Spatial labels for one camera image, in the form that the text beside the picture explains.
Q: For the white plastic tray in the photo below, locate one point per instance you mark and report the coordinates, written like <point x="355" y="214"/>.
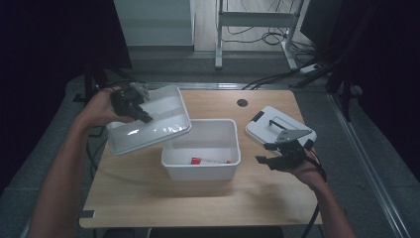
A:
<point x="155" y="125"/>

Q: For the white cabinet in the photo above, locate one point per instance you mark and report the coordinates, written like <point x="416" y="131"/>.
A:
<point x="155" y="23"/>

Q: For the grey metal floor rail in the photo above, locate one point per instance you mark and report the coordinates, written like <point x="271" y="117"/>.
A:
<point x="24" y="231"/>
<point x="366" y="165"/>

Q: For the red and silver packet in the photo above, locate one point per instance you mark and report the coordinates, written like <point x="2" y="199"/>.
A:
<point x="211" y="161"/>

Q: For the person's left hand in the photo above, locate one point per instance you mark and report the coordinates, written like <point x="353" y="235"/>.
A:
<point x="99" y="107"/>

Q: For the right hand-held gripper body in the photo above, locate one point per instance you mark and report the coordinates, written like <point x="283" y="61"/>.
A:
<point x="292" y="150"/>

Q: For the black floor socket plate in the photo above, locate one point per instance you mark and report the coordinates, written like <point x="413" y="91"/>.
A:
<point x="99" y="131"/>

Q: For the white power strip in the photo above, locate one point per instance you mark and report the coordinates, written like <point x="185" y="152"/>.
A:
<point x="309" y="68"/>

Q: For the white metal stand frame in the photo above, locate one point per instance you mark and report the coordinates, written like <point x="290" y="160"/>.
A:
<point x="254" y="19"/>

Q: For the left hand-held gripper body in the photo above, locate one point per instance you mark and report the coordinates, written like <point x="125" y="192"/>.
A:
<point x="127" y="99"/>

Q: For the black round table grommet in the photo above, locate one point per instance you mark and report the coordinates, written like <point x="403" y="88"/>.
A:
<point x="242" y="102"/>

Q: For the white plastic storage box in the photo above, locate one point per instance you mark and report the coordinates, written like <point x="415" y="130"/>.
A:
<point x="201" y="172"/>

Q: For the person's right hand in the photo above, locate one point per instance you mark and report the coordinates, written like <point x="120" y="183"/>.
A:
<point x="307" y="173"/>

